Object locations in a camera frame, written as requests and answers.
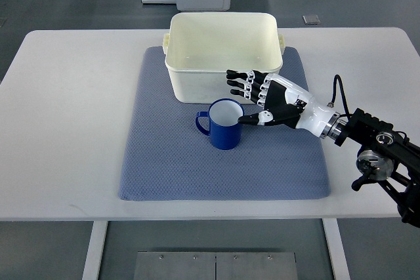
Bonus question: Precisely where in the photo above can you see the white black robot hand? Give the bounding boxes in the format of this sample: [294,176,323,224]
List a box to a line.
[226,70,341,139]

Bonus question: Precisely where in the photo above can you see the white table leg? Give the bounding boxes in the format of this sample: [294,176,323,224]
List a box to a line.
[322,218,350,280]
[82,221,108,280]

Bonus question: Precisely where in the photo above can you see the right white table leg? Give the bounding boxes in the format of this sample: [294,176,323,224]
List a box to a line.
[322,218,350,280]

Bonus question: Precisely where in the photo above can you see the blue enamel mug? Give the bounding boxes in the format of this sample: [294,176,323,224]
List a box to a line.
[195,98,245,150]

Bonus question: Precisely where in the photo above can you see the left white table leg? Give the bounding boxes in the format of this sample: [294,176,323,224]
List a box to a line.
[82,221,108,280]

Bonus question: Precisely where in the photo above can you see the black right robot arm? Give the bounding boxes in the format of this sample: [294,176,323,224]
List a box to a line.
[327,75,419,228]

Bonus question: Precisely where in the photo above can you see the small grey floor plate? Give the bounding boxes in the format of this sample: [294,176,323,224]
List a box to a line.
[302,14,321,25]

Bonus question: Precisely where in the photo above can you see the cream plastic box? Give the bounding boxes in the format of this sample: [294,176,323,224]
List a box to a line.
[162,12,284,104]

